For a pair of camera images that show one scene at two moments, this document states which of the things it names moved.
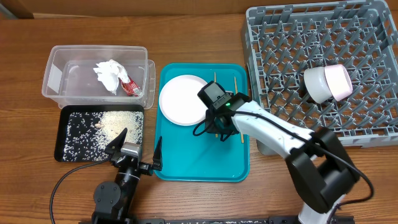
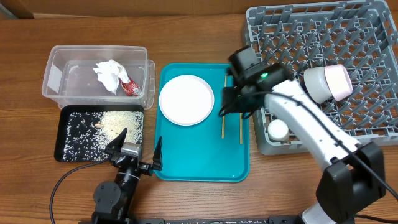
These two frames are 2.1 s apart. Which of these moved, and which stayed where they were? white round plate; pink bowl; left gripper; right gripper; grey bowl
Moved: right gripper
Stayed: grey bowl; white round plate; pink bowl; left gripper
